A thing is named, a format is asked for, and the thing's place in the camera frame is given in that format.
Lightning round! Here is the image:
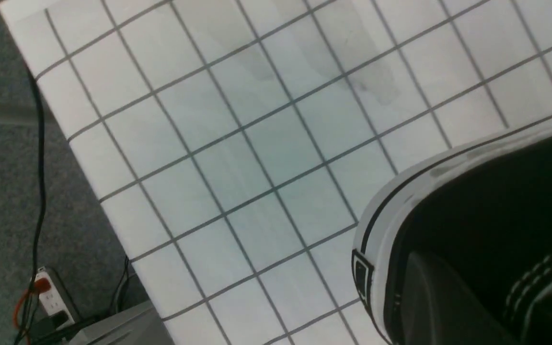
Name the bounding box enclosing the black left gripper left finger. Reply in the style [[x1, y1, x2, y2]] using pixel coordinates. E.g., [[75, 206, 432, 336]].
[[400, 253, 516, 345]]

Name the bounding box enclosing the black high-top canvas sneaker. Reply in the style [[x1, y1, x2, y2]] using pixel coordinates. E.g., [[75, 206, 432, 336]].
[[351, 119, 552, 345]]

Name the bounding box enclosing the grey box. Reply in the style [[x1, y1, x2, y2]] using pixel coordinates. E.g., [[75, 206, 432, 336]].
[[67, 301, 174, 345]]

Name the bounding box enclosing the white power strip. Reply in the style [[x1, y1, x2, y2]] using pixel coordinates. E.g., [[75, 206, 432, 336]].
[[35, 266, 81, 330]]

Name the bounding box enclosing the orange cable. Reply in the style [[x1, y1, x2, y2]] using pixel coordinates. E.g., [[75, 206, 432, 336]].
[[13, 278, 51, 345]]

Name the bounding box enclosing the black cable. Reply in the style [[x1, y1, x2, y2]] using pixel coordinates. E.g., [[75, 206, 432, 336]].
[[15, 67, 46, 345]]

